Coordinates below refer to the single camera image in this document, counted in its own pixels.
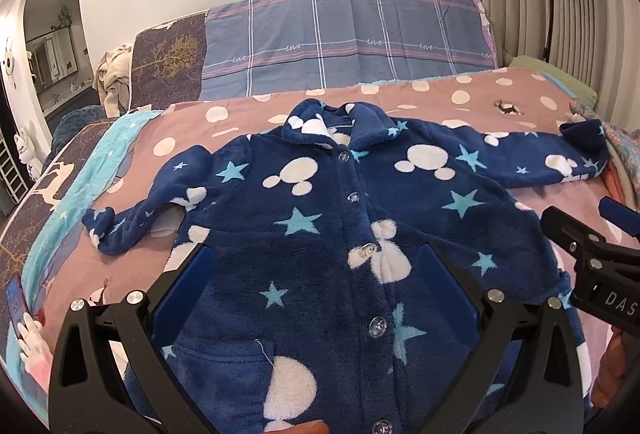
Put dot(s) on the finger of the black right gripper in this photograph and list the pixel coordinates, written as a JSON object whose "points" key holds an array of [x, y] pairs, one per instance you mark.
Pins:
{"points": [[567, 232]]}

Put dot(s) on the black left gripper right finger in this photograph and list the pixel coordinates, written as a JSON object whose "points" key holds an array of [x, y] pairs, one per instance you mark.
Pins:
{"points": [[522, 373]]}

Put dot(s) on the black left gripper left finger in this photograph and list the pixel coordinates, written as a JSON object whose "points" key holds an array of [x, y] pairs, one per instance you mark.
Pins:
{"points": [[109, 374]]}

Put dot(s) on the navy fleece star pajama top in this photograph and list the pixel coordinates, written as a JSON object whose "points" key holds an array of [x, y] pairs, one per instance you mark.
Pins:
{"points": [[316, 309]]}

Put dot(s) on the floral folded clothes pile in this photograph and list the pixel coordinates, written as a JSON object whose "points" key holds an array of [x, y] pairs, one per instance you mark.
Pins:
{"points": [[625, 148]]}

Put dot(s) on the beige crumpled clothes pile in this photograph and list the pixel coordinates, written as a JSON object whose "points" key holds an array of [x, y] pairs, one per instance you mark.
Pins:
{"points": [[112, 80]]}

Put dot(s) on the white plush toy paw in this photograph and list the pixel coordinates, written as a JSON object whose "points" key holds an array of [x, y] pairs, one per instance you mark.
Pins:
{"points": [[35, 352]]}

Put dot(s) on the green pillow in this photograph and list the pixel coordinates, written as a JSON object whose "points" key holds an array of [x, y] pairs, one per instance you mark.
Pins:
{"points": [[574, 86]]}

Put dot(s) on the light blue blanket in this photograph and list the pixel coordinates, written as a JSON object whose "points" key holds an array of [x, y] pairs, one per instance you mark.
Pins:
{"points": [[47, 257]]}

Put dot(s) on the white cat figurine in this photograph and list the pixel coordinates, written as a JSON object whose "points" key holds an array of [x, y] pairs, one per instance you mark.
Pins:
{"points": [[27, 154]]}

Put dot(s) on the dark gold tree fabric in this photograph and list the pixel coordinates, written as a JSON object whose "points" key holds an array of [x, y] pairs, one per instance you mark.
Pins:
{"points": [[167, 63]]}

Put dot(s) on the blue plaid headboard cover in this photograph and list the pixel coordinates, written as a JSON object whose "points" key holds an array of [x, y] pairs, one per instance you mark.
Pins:
{"points": [[256, 47]]}

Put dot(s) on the wall mirror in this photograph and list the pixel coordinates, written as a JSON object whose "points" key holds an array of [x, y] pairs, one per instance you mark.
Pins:
{"points": [[51, 58]]}

